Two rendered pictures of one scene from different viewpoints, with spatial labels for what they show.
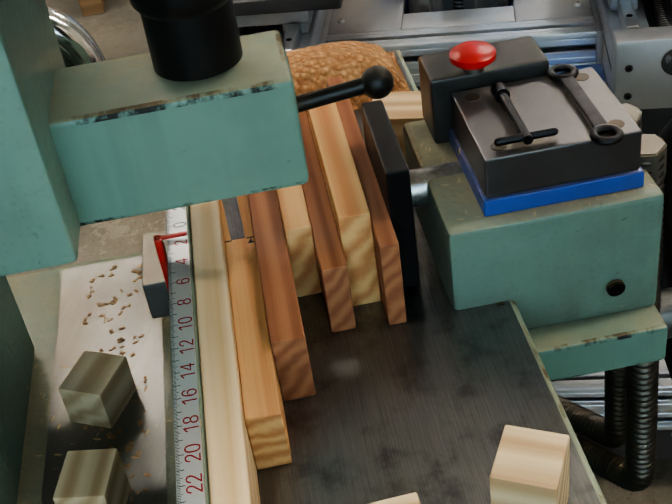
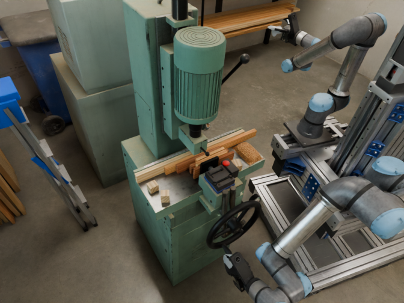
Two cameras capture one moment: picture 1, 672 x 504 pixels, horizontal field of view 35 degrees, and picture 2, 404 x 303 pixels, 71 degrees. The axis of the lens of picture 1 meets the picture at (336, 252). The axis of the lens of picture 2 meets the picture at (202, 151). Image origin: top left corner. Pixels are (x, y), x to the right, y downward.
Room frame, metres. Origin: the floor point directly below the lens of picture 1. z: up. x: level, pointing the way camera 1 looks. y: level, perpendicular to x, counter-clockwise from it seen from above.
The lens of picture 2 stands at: (0.08, -0.74, 1.90)
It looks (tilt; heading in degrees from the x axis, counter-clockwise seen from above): 45 degrees down; 57
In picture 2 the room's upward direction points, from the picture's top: 5 degrees clockwise
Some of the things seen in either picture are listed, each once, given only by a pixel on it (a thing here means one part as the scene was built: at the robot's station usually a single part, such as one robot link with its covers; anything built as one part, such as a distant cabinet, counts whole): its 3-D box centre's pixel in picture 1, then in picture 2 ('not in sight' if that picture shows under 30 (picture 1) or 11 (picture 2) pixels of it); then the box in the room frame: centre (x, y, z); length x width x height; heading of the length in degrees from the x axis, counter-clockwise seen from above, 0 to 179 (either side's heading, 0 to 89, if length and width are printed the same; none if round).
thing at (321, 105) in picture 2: not in sight; (319, 107); (1.34, 0.04, 0.98); 0.13 x 0.12 x 0.14; 3
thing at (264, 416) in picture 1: (233, 179); (213, 149); (0.67, 0.07, 0.92); 0.54 x 0.02 x 0.04; 3
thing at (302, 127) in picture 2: not in sight; (311, 124); (1.33, 0.04, 0.87); 0.15 x 0.15 x 0.10
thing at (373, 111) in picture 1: (434, 184); (213, 171); (0.57, -0.07, 0.95); 0.09 x 0.07 x 0.09; 3
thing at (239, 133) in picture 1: (181, 135); (192, 139); (0.55, 0.08, 1.03); 0.14 x 0.07 x 0.09; 93
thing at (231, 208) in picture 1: (230, 203); not in sight; (0.55, 0.06, 0.97); 0.01 x 0.01 x 0.05; 3
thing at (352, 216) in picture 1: (340, 191); (211, 162); (0.61, -0.01, 0.94); 0.16 x 0.02 x 0.07; 3
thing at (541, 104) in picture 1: (524, 113); (223, 174); (0.58, -0.13, 0.99); 0.13 x 0.11 x 0.06; 3
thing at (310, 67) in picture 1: (321, 70); (247, 150); (0.82, -0.01, 0.92); 0.14 x 0.09 x 0.04; 93
